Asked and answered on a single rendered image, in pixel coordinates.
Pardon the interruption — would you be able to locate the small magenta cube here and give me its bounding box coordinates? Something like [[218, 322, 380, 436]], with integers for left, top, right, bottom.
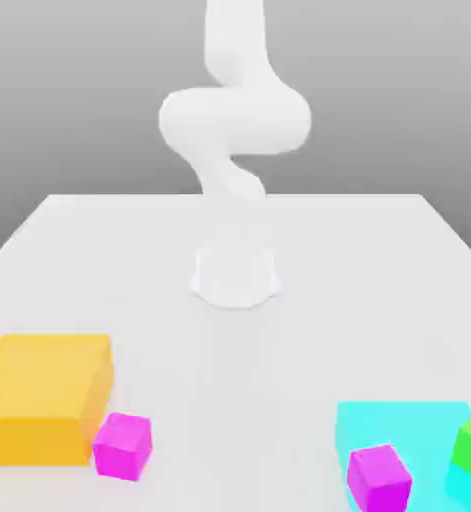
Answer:
[[91, 411, 154, 483], [345, 443, 414, 512]]

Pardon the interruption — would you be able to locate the large orange box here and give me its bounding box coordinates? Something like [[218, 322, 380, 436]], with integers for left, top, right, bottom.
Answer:
[[0, 333, 115, 468]]

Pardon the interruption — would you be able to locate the large cyan box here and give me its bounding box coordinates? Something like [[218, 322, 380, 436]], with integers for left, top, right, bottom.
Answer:
[[334, 400, 471, 512]]

